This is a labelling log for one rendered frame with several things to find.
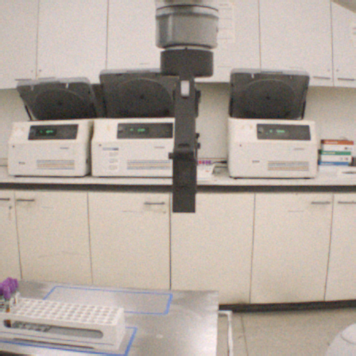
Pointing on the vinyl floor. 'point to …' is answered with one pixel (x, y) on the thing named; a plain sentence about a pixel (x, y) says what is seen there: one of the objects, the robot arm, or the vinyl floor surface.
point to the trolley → (133, 320)
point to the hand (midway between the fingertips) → (185, 194)
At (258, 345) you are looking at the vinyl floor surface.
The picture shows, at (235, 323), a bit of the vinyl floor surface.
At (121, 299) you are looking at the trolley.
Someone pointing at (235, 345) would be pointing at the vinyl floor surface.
